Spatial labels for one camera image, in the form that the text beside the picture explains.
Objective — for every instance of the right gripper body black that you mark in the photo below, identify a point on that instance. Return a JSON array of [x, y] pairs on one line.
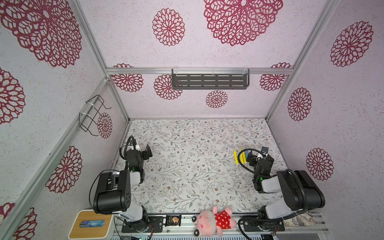
[[250, 157]]

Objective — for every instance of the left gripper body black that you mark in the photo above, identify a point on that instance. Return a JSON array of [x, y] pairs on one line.
[[145, 156]]

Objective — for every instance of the yellow highlighter pen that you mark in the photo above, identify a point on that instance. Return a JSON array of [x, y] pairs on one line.
[[242, 157], [236, 158]]

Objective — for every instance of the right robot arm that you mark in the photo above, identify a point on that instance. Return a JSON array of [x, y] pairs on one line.
[[299, 192]]

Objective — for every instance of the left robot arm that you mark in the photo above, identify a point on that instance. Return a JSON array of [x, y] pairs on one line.
[[113, 192]]

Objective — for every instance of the small dark snack packet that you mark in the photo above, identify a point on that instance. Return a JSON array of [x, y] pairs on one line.
[[173, 220]]

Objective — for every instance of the pink pig plush toy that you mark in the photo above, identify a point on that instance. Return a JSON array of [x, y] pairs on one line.
[[213, 222]]

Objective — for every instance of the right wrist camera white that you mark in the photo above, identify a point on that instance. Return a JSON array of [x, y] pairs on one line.
[[263, 153]]

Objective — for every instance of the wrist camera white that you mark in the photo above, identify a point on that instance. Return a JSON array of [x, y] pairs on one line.
[[137, 147], [263, 153]]

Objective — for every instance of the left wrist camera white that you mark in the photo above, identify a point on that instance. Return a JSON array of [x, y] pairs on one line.
[[137, 147]]

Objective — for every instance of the black wire wall rack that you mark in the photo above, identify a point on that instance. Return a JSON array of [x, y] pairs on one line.
[[90, 117]]

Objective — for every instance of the dark grey wall shelf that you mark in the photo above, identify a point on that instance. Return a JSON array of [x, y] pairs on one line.
[[209, 81]]

